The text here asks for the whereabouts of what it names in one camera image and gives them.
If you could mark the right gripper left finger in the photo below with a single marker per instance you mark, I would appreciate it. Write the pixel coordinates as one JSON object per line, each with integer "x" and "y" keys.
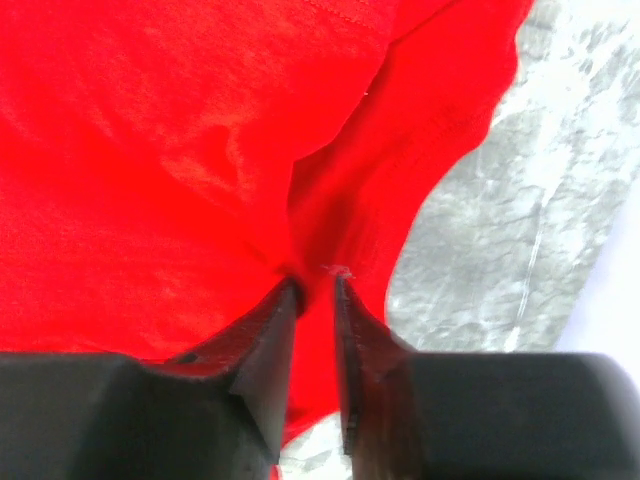
{"x": 215, "y": 412}

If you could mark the red t shirt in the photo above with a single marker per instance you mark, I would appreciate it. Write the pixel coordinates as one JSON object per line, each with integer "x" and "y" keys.
{"x": 166, "y": 164}

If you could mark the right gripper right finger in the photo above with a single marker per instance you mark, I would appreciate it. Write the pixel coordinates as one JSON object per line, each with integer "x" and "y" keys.
{"x": 407, "y": 414}

